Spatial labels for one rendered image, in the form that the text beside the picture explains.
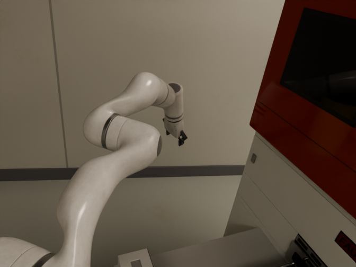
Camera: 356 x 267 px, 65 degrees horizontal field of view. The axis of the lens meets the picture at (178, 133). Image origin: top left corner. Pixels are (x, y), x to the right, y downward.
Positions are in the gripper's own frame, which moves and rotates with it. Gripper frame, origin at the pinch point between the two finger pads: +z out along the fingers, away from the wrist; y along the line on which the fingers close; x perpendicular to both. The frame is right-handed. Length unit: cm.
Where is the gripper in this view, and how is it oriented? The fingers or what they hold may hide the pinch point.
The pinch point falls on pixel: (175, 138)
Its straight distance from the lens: 136.5
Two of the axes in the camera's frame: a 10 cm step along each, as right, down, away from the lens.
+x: 7.6, -5.1, 4.1
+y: 6.5, 5.7, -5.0
